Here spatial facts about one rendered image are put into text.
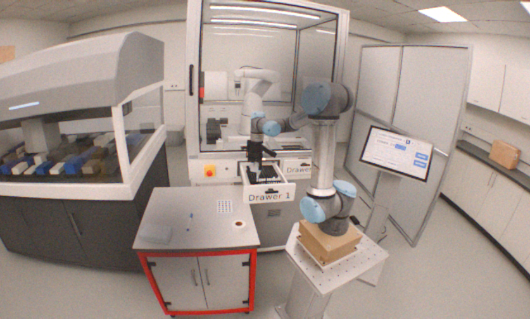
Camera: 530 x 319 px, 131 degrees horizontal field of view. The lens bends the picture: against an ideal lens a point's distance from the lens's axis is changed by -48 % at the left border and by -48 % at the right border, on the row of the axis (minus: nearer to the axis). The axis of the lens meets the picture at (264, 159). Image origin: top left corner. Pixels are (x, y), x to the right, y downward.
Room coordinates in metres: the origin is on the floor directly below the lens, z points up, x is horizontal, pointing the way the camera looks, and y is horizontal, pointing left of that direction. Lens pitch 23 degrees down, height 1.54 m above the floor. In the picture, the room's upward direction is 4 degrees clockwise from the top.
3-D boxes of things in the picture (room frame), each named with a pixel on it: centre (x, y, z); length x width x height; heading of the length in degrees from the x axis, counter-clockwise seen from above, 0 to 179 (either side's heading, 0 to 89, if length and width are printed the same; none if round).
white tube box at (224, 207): (1.05, 0.21, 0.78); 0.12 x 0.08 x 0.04; 11
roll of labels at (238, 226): (0.90, 0.11, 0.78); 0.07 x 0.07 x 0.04
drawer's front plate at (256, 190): (1.10, -0.04, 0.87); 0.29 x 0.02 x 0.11; 103
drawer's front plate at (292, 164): (1.48, -0.27, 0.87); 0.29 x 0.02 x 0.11; 103
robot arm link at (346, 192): (0.83, -0.34, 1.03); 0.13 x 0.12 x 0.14; 125
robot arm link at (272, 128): (1.11, -0.02, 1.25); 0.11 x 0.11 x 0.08; 35
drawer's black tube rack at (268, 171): (1.29, 0.01, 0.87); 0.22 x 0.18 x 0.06; 13
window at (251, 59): (1.45, 0.00, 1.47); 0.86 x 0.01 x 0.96; 103
